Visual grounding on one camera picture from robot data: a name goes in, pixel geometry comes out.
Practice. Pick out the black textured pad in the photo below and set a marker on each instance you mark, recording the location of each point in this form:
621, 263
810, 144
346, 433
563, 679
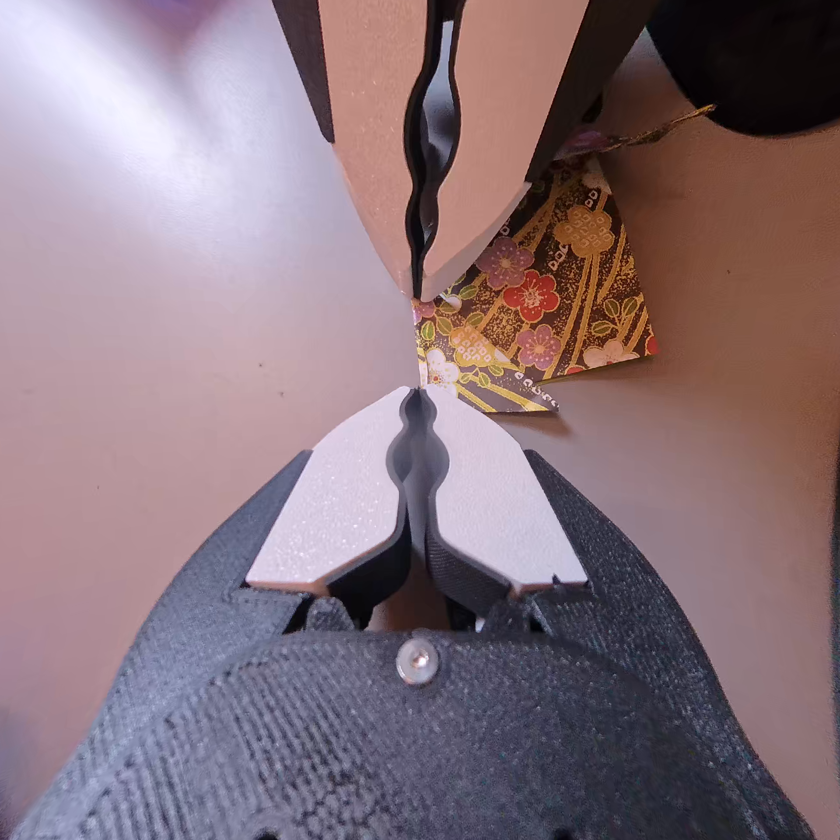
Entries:
755, 59

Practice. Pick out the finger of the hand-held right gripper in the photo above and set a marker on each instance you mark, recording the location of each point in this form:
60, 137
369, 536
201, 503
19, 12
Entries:
505, 92
374, 118

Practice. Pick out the green backed floral paper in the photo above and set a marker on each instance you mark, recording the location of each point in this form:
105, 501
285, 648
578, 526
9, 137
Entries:
551, 302

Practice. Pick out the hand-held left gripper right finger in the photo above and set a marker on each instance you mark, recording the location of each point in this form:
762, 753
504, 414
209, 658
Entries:
505, 512

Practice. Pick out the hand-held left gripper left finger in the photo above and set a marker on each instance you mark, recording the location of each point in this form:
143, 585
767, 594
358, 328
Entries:
328, 512

